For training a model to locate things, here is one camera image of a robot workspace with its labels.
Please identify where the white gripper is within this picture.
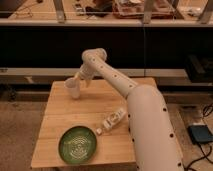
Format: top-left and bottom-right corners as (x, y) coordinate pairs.
(74, 64), (95, 88)

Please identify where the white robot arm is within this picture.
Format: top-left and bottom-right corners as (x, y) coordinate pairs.
(77, 48), (184, 171)

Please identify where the green ceramic bowl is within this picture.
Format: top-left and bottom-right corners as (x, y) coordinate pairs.
(58, 126), (97, 165)

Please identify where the long shelf workbench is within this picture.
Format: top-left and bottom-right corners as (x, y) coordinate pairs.
(0, 0), (213, 84)

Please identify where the wooden slatted table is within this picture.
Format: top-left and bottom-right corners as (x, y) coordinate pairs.
(30, 77), (184, 169)

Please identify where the black box at right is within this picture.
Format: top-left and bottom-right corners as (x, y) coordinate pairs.
(185, 55), (213, 83)

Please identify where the dark foot pedal box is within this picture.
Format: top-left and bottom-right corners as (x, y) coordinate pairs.
(187, 125), (213, 144)

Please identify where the black cable on floor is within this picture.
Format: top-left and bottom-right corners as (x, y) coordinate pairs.
(177, 103), (213, 171)

